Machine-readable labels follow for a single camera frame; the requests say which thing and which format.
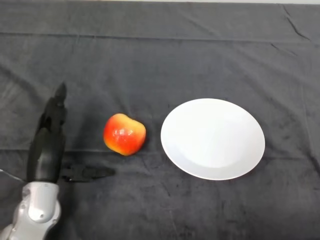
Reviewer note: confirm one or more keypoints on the black cloth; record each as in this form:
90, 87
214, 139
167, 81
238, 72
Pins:
150, 62

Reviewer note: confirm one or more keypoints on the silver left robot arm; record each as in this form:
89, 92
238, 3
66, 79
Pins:
35, 210

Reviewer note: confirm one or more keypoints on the white round plate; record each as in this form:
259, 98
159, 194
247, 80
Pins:
212, 140

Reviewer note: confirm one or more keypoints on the red yellow apple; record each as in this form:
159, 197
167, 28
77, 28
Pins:
123, 135

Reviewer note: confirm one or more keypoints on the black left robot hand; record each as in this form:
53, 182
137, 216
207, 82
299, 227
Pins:
46, 150

